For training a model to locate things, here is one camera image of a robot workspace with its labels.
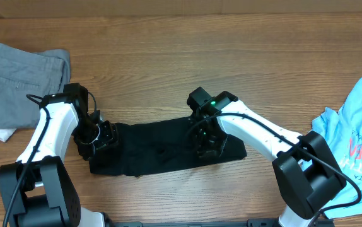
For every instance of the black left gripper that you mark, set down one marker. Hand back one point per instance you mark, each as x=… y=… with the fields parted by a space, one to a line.
x=110 y=137

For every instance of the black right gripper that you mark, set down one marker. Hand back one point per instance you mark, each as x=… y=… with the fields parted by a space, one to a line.
x=205 y=151

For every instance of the black polo shirt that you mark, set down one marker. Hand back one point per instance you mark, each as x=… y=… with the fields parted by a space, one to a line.
x=159 y=147

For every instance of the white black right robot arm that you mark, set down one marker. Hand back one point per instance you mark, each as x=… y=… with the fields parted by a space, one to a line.
x=306 y=171

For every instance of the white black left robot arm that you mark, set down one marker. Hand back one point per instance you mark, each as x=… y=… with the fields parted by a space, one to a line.
x=36 y=189

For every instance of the grey folded trousers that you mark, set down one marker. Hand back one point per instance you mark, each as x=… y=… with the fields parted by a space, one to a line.
x=22 y=73

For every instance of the light blue printed t-shirt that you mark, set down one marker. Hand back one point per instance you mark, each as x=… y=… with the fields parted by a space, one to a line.
x=342 y=130

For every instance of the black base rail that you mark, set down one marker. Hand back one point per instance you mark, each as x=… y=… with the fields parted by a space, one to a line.
x=267 y=222

